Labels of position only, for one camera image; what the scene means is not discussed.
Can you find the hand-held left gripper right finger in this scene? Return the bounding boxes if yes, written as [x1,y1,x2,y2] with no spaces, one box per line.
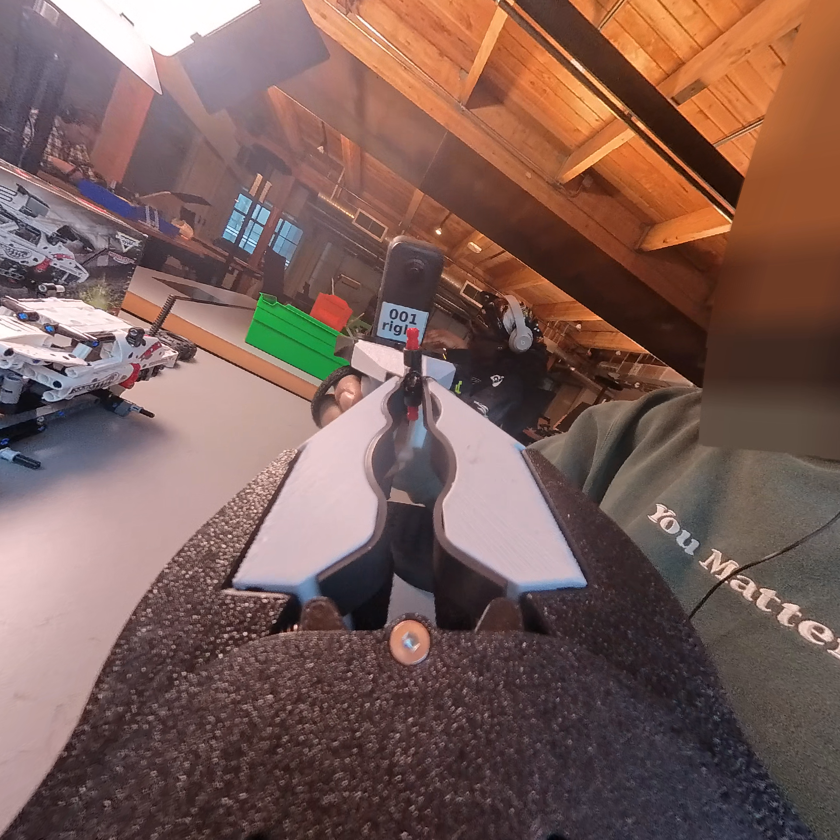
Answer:
[423,381,588,592]

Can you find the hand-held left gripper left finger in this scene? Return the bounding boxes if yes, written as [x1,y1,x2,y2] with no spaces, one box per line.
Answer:
[233,381,406,598]

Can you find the white lego monster truck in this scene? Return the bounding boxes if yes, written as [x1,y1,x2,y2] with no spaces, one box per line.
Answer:
[0,294,198,471]

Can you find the dark cardboard lego box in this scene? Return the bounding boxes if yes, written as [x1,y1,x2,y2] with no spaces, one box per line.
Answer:
[0,161,149,317]

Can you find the person's right hand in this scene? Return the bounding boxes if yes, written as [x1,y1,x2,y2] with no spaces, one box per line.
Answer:
[319,382,366,427]

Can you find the red plastic box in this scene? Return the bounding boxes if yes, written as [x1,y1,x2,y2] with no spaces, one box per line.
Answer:
[310,292,353,333]

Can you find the green plastic box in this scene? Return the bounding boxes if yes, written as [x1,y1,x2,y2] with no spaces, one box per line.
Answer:
[244,293,360,383]

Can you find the white headphones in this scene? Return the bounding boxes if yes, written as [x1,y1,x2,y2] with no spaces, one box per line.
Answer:
[500,295,532,357]

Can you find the paned window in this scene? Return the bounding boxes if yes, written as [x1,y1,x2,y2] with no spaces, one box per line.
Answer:
[222,192,305,265]

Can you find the wood edged table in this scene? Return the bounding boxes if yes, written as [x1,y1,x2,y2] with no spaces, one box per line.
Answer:
[123,266,324,403]

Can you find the person's green sweatshirt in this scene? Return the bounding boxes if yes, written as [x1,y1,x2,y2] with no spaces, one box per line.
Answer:
[525,386,840,840]

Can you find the bright light panel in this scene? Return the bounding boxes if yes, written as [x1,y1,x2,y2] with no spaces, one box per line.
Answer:
[105,0,265,58]

